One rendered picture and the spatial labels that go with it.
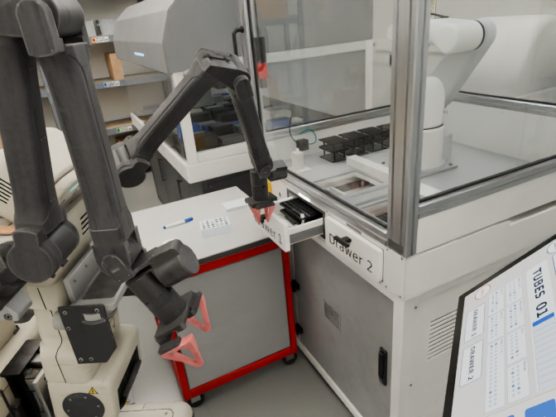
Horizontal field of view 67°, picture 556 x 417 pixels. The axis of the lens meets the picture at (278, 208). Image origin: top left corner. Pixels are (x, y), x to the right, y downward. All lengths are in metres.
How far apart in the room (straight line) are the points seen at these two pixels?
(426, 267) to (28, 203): 0.99
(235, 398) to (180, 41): 1.67
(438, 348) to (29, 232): 1.25
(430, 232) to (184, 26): 1.48
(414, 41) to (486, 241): 0.68
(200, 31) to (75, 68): 1.54
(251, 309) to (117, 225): 1.21
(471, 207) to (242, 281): 0.94
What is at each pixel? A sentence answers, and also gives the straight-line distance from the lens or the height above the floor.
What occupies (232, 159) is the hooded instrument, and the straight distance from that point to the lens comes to 2.31.
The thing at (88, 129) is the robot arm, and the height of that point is 1.44.
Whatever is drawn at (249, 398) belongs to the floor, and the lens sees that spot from 2.11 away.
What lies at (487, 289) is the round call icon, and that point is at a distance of 0.98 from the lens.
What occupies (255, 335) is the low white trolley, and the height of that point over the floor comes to 0.28.
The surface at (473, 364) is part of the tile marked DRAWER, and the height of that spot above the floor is 1.01.
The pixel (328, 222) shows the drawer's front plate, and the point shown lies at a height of 0.91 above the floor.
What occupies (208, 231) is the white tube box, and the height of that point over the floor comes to 0.79.
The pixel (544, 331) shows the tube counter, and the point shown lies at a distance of 0.77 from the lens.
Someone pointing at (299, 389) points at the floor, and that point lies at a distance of 2.11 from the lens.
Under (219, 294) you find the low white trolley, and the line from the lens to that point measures 1.77.
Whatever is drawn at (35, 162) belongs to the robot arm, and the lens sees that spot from 0.75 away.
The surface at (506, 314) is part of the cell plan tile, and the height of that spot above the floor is 1.06.
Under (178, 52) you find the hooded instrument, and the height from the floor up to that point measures 1.45.
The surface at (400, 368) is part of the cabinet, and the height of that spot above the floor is 0.54.
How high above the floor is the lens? 1.57
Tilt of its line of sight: 25 degrees down
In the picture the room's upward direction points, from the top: 5 degrees counter-clockwise
